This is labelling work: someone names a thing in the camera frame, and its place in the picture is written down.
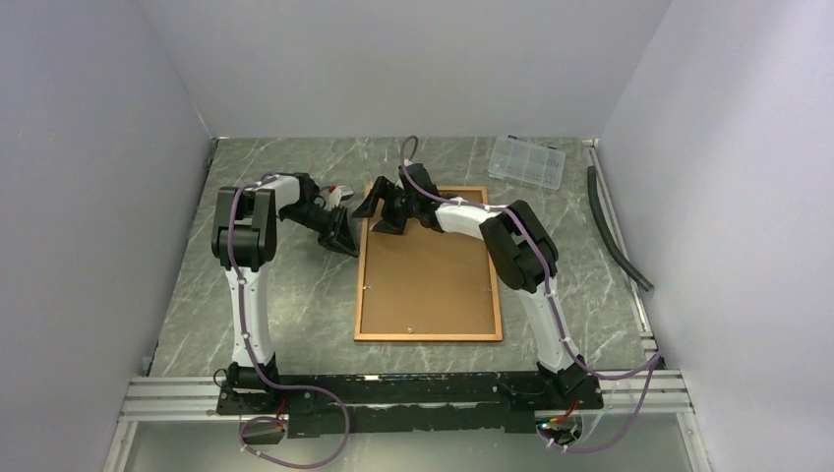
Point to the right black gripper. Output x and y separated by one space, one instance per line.
383 189

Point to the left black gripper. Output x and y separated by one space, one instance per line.
338 235

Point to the wooden picture frame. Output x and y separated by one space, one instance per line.
358 312

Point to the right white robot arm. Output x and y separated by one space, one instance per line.
520 249

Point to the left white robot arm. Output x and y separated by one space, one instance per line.
244 240

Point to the clear plastic organizer box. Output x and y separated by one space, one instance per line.
527 163

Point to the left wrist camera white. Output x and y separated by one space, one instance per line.
337 195

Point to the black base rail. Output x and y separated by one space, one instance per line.
315 405

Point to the aluminium extrusion rail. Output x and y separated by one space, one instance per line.
170 399

